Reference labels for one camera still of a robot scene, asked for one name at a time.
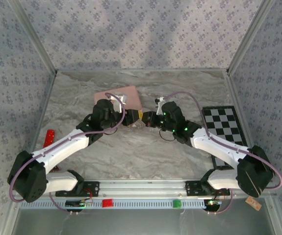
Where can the small brass padlock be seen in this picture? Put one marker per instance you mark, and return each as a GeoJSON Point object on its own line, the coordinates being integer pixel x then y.
{"type": "Point", "coordinates": [139, 124]}

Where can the pink tin box with cartoon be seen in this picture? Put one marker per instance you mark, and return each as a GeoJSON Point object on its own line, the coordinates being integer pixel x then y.
{"type": "Point", "coordinates": [132, 98]}

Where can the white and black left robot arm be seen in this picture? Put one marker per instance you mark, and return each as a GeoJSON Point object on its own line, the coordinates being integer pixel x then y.
{"type": "Point", "coordinates": [64, 144]}

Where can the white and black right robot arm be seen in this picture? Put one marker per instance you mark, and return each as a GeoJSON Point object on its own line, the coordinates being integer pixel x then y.
{"type": "Point", "coordinates": [216, 147]}

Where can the black and white chessboard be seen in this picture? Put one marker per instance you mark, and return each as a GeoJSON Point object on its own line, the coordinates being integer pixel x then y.
{"type": "Point", "coordinates": [223, 122]}

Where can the red spotted stick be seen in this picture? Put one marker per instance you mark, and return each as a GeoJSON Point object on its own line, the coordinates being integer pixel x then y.
{"type": "Point", "coordinates": [49, 138]}

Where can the red plastic block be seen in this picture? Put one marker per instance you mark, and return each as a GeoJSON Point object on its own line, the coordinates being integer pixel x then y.
{"type": "Point", "coordinates": [107, 203]}

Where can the green plastic block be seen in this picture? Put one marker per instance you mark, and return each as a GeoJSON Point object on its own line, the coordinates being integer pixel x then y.
{"type": "Point", "coordinates": [177, 203]}

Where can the tan paper tag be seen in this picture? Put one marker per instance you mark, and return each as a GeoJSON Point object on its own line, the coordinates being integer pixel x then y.
{"type": "Point", "coordinates": [253, 203]}

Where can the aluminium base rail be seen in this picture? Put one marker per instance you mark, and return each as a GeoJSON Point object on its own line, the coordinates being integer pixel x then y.
{"type": "Point", "coordinates": [143, 187]}

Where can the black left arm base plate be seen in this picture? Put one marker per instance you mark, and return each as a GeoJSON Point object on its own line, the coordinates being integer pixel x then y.
{"type": "Point", "coordinates": [93, 188]}

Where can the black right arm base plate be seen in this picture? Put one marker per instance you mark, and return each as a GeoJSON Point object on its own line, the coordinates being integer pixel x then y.
{"type": "Point", "coordinates": [192, 188]}

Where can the aluminium frame post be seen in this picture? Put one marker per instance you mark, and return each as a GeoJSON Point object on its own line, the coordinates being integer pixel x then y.
{"type": "Point", "coordinates": [251, 36]}

